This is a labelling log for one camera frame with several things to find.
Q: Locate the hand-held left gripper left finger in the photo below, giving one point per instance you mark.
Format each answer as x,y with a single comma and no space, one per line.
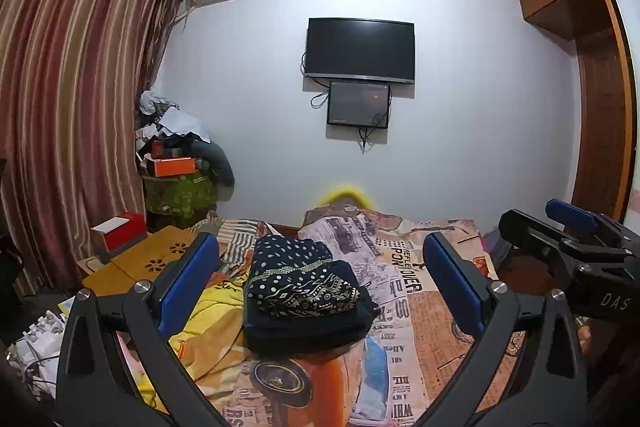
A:
190,282

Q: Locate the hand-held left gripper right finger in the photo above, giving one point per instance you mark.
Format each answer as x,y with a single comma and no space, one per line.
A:
452,287

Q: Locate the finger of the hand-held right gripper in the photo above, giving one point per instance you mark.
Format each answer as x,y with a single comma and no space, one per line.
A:
535,239
572,213

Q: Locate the printed blanket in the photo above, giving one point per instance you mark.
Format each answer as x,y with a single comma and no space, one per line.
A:
410,277

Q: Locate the wooden folding table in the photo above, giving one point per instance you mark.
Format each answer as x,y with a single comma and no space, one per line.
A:
145,257

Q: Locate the yellow blanket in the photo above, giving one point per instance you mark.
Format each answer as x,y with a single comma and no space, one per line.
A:
215,332

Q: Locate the red box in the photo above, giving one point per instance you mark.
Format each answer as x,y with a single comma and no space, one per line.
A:
127,237

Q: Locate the green patterned cloth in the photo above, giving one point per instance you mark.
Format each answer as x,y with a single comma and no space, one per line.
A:
180,197

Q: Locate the wooden wardrobe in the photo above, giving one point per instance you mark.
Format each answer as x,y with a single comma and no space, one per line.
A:
600,107

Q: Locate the orange box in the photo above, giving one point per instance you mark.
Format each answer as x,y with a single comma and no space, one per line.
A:
175,167

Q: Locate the grey jacket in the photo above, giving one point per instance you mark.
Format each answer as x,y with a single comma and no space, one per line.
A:
220,162

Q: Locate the black garment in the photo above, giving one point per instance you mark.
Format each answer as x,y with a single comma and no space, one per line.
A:
310,332

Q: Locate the yellow pillow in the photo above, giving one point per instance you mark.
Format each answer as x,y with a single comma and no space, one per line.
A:
345,196

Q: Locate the white crumpled cloth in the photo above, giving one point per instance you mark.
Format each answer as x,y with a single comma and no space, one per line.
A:
180,124

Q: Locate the white crumpled papers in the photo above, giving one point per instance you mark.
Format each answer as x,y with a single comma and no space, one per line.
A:
40,332

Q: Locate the small black monitor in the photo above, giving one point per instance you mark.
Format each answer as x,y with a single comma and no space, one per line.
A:
357,104

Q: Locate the striped red curtain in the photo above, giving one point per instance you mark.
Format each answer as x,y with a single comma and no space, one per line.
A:
75,107

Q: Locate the large black television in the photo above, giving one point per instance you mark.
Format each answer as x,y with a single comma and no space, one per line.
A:
360,49

